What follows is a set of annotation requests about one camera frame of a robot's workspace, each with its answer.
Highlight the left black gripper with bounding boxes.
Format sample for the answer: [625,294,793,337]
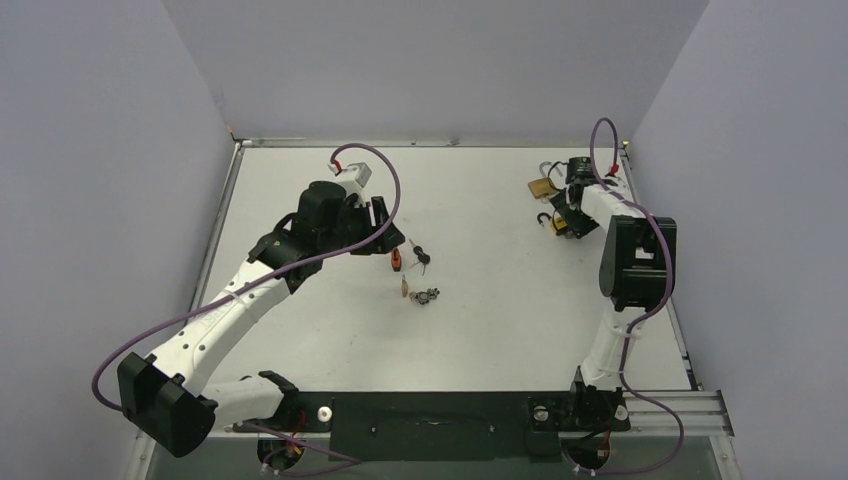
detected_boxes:
[320,197,403,257]

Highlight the yellow padlock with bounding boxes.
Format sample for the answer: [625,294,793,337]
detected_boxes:
[536,212,573,238]

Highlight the small padlock keys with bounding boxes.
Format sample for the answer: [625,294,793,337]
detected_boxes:
[408,288,440,305]

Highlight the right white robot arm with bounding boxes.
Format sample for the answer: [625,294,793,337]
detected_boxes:
[550,157,677,432]

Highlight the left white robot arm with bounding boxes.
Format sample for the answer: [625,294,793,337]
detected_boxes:
[117,181,405,458]

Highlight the large brass padlock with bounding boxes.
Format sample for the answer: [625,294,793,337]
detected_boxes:
[527,161,563,202]

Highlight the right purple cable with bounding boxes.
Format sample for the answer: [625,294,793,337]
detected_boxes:
[563,117,685,477]

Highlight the purple cable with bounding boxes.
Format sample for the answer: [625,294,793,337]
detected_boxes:
[91,142,403,413]
[563,117,685,477]

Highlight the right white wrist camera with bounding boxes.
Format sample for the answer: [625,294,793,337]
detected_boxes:
[601,165,632,200]

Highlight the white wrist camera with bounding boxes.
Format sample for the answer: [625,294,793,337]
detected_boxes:
[601,165,632,200]
[334,162,372,201]

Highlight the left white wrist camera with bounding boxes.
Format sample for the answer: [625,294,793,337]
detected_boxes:
[334,162,372,201]

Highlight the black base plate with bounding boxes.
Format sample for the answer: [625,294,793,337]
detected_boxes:
[259,391,631,461]

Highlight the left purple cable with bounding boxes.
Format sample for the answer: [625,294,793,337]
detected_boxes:
[91,142,403,413]

